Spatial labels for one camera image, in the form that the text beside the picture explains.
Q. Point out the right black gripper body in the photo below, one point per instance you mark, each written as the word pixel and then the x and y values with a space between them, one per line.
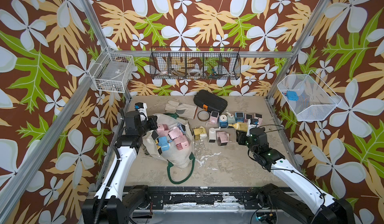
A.
pixel 244 140

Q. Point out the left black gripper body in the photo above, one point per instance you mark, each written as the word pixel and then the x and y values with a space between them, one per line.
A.
pixel 148 125

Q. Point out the cream tote bag green handles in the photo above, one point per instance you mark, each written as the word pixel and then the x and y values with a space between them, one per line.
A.
pixel 171 128

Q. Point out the blue pencil sharpener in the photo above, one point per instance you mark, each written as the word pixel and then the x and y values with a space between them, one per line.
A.
pixel 223 121
pixel 239 117

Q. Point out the white pencil sharpener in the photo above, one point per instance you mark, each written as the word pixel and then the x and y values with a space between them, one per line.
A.
pixel 213 134

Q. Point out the green pencil sharpener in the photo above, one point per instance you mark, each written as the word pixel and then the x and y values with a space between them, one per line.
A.
pixel 231 118

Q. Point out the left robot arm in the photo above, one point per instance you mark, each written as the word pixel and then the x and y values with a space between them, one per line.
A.
pixel 109 206

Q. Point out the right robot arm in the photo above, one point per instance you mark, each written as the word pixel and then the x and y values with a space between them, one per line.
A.
pixel 315 205

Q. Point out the large pink pencil sharpener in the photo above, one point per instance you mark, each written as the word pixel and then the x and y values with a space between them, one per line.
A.
pixel 181 142

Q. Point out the blue sharpener in bag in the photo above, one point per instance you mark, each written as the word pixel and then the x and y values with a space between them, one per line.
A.
pixel 164 144

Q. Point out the cream work glove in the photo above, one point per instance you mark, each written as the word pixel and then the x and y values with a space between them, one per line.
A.
pixel 183 110

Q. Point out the brown tape roll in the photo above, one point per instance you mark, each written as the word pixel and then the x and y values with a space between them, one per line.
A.
pixel 203 116

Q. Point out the blue object in basket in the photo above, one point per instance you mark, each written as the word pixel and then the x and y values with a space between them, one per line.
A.
pixel 292 95

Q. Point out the black hard case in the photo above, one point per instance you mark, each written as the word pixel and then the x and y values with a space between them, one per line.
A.
pixel 210 102

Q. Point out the white tape roll in basket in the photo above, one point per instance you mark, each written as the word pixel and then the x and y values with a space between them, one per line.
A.
pixel 195 72

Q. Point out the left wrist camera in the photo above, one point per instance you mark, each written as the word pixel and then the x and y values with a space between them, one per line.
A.
pixel 136 120

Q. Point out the white wire basket left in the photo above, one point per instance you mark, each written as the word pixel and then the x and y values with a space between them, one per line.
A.
pixel 111 71

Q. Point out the white wire basket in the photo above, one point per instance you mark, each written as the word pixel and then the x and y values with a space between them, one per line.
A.
pixel 316 99
pixel 111 71

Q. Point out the white wire basket right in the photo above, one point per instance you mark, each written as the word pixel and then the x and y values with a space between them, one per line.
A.
pixel 316 99

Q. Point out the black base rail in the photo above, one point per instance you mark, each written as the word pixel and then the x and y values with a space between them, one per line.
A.
pixel 247 197

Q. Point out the black wire basket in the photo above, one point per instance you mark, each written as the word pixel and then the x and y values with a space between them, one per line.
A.
pixel 216 63

